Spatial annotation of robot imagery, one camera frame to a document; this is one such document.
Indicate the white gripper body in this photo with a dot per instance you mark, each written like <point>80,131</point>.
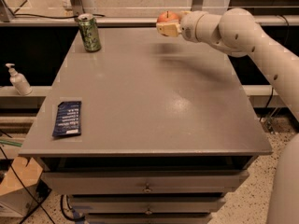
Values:
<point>189,27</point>

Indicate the red apple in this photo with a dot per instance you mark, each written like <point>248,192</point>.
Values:
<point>167,16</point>

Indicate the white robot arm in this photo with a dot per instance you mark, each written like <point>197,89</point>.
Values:
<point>236,31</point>

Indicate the green soda can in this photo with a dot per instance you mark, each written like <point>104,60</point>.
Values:
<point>89,32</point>

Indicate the grey drawer cabinet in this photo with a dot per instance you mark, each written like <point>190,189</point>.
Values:
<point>148,103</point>

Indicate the blue snack packet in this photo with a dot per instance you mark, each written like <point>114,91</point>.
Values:
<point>67,120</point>

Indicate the top grey drawer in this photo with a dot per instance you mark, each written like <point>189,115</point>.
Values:
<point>144,182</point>

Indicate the grey drawer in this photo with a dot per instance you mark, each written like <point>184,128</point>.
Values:
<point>147,204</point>
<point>149,219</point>
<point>144,182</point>

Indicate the white pump bottle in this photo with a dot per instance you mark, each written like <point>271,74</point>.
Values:
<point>18,80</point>

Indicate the middle grey drawer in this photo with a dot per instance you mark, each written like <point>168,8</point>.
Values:
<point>147,204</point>

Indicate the bottom grey drawer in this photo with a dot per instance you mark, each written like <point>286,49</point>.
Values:
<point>149,219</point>

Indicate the cardboard box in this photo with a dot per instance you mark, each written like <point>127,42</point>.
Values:
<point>15,201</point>

